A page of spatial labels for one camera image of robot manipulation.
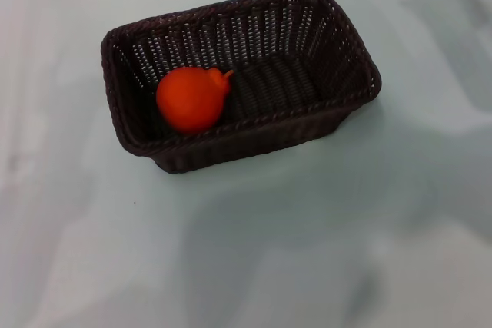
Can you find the black woven rectangular basket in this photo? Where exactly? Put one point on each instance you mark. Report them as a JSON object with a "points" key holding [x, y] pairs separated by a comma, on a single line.
{"points": [[276, 86]]}

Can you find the orange toy fruit with stem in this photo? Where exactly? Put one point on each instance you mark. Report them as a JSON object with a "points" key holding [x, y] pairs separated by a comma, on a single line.
{"points": [[188, 99]]}

